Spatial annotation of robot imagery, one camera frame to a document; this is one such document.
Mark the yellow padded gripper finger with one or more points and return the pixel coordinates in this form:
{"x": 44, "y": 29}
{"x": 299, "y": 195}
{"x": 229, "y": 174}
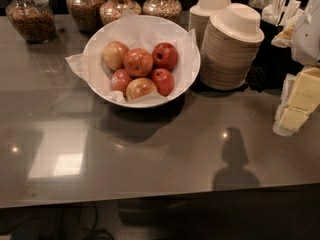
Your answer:
{"x": 284, "y": 38}
{"x": 300, "y": 97}

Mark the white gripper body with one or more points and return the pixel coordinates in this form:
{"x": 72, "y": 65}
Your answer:
{"x": 307, "y": 40}

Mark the dark red apple front right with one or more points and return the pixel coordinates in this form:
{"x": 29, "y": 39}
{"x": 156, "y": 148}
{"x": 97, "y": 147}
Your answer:
{"x": 164, "y": 81}

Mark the red apple centre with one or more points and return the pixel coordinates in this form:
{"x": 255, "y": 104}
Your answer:
{"x": 138, "y": 62}

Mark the white bowl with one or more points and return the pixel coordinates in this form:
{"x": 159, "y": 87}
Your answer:
{"x": 100, "y": 50}

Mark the yellow-red apple front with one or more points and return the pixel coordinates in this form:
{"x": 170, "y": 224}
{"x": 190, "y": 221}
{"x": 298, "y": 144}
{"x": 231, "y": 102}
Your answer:
{"x": 139, "y": 87}

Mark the yellow-red apple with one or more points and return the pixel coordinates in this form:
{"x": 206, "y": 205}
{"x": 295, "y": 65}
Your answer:
{"x": 139, "y": 87}
{"x": 113, "y": 55}

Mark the red apple with sticker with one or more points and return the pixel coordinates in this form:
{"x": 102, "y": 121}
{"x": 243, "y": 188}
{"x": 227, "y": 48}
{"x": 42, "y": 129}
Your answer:
{"x": 120, "y": 80}

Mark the yellow-red apple back left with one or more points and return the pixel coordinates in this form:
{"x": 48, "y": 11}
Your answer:
{"x": 113, "y": 55}

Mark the black cutlery holder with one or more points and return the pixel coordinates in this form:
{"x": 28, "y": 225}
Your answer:
{"x": 271, "y": 64}

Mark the white plastic cutlery bundle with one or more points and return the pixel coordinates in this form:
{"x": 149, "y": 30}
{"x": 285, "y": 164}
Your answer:
{"x": 278, "y": 12}

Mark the front stack of paper bowls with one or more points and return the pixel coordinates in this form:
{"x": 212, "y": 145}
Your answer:
{"x": 231, "y": 42}

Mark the stack of paper bowls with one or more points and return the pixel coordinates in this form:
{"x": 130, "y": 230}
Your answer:
{"x": 231, "y": 42}
{"x": 200, "y": 13}

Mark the rear stack of paper bowls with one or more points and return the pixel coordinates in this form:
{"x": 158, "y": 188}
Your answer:
{"x": 200, "y": 13}

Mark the glass jar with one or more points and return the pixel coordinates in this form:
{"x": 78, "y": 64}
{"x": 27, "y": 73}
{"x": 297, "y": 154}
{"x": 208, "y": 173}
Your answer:
{"x": 167, "y": 9}
{"x": 112, "y": 10}
{"x": 32, "y": 19}
{"x": 85, "y": 14}

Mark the white paper liner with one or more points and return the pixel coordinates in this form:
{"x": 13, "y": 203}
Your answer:
{"x": 133, "y": 30}

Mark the glass jar far left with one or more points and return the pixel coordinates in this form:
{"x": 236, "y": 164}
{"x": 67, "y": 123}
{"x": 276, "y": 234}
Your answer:
{"x": 32, "y": 19}

